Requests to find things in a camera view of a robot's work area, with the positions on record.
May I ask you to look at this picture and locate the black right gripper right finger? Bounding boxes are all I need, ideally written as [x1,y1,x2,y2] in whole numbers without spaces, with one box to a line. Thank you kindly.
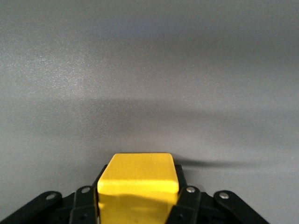
[164,164,273,224]

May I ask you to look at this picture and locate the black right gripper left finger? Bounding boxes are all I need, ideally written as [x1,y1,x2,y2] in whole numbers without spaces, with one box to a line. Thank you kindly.
[0,164,108,224]

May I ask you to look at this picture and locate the yellow cube block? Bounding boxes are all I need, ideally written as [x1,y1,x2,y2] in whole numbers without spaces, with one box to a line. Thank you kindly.
[96,153,180,224]

